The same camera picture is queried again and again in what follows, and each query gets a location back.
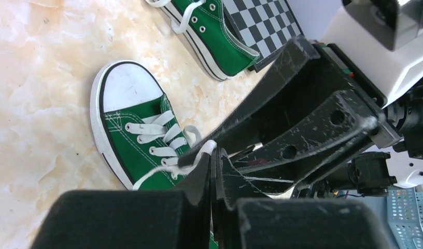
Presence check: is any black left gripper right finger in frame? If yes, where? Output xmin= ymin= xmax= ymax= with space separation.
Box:
xmin=210 ymin=148 xmax=392 ymax=248

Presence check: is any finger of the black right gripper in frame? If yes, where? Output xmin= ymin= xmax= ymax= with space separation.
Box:
xmin=232 ymin=90 xmax=380 ymax=195
xmin=178 ymin=36 xmax=320 ymax=166

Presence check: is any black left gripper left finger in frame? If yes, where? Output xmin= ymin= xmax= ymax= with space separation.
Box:
xmin=32 ymin=154 xmax=211 ymax=248

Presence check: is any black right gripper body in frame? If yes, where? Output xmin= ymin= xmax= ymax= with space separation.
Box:
xmin=266 ymin=43 xmax=403 ymax=188

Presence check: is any green canvas sneaker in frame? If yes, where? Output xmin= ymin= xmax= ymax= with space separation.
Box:
xmin=90 ymin=60 xmax=201 ymax=190
xmin=147 ymin=0 xmax=260 ymax=81

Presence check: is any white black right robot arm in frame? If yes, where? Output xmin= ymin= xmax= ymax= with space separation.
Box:
xmin=207 ymin=36 xmax=423 ymax=198

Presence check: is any black white chessboard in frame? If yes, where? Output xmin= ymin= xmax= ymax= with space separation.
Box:
xmin=223 ymin=0 xmax=303 ymax=72

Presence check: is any blue perforated metal panel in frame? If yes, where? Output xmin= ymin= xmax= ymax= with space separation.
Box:
xmin=387 ymin=185 xmax=423 ymax=249

